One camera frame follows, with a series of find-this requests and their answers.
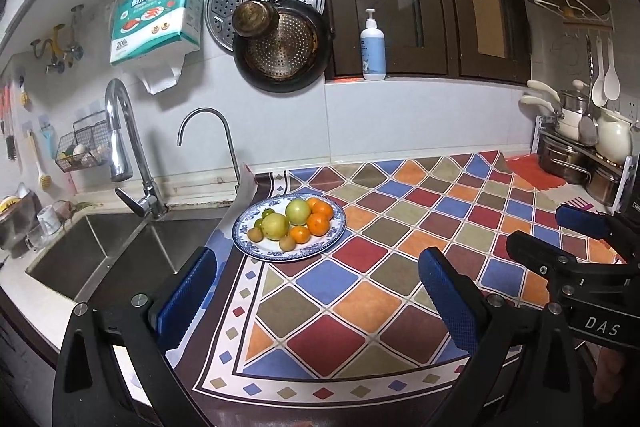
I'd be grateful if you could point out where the small yellow-green guava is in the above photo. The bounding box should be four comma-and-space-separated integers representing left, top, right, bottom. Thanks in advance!
261, 213, 291, 242

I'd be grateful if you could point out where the steel ladle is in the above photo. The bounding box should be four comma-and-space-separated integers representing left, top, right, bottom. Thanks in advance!
579, 34, 599, 146

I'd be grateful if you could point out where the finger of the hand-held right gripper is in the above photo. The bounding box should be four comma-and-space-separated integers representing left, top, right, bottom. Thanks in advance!
555, 204, 640, 264
506, 231, 581, 293

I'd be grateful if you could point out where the person's right hand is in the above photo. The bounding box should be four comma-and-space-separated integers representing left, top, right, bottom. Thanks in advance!
594, 347, 626, 403

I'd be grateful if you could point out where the large green guava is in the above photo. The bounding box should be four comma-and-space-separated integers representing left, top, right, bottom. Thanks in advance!
285, 198, 313, 225

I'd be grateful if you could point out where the yellow wall water valve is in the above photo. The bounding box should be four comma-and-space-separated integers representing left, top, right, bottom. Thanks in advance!
30, 24, 68, 75

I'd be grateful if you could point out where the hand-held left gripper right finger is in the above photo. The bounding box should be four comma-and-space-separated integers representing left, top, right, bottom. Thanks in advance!
418, 247, 586, 427

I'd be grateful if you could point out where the black wire wall basket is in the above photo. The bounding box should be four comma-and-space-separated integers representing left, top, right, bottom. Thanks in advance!
55, 119, 113, 172

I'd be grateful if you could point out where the small brass saucepan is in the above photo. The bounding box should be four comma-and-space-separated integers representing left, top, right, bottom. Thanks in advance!
231, 0, 280, 38

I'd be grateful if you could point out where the steel pot with lid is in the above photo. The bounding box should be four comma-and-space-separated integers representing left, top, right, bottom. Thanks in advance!
560, 79, 592, 116

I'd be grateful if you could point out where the small stainless steel pot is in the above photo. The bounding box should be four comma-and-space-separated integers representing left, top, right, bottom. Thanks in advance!
585, 162, 626, 206

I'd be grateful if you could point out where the clear glass cup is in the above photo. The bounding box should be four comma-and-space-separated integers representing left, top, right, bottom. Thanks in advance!
25, 224, 48, 250

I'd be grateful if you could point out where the chrome wall water valve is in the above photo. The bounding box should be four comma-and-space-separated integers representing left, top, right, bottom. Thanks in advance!
67, 4, 85, 60

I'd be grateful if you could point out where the white cup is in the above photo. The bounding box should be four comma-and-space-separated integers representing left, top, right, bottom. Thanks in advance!
37, 205, 63, 235

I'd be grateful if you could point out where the green kitchen tissue pack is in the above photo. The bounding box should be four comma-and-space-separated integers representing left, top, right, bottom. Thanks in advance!
109, 0, 207, 96

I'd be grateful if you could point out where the white ceramic teapot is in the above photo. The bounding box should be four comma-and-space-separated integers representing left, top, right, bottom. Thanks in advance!
596, 107, 633, 165

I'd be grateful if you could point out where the thin gooseneck faucet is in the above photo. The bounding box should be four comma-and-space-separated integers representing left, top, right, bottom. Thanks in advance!
177, 108, 242, 195

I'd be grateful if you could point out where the stainless steel sink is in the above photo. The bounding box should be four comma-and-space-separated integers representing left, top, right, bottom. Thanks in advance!
25, 212, 226, 308

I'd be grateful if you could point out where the colourful diamond pattern tablecloth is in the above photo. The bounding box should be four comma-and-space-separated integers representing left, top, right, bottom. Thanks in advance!
165, 151, 640, 427

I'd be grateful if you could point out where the blue patterned white plate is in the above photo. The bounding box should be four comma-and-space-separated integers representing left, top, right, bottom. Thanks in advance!
232, 194, 347, 263

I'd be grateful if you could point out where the wide stainless steel pot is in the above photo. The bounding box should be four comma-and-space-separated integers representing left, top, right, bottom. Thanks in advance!
537, 134, 593, 186

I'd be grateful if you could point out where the large chrome kitchen faucet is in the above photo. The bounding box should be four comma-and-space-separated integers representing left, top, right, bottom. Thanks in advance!
104, 78, 168, 220

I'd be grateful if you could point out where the black frying pan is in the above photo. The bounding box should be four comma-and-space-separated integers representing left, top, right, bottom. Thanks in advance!
232, 0, 335, 94

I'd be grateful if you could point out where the wooden handle dish brush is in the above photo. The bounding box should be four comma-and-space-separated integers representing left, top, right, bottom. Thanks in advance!
26, 129, 53, 192

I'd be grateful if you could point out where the red patterned mat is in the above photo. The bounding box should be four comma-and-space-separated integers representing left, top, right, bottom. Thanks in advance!
507, 152, 571, 191

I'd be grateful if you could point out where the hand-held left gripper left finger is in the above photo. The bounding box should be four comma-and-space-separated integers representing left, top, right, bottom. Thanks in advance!
51, 246, 218, 427

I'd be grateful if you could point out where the white pump soap bottle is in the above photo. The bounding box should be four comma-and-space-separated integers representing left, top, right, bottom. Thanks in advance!
360, 8, 387, 82

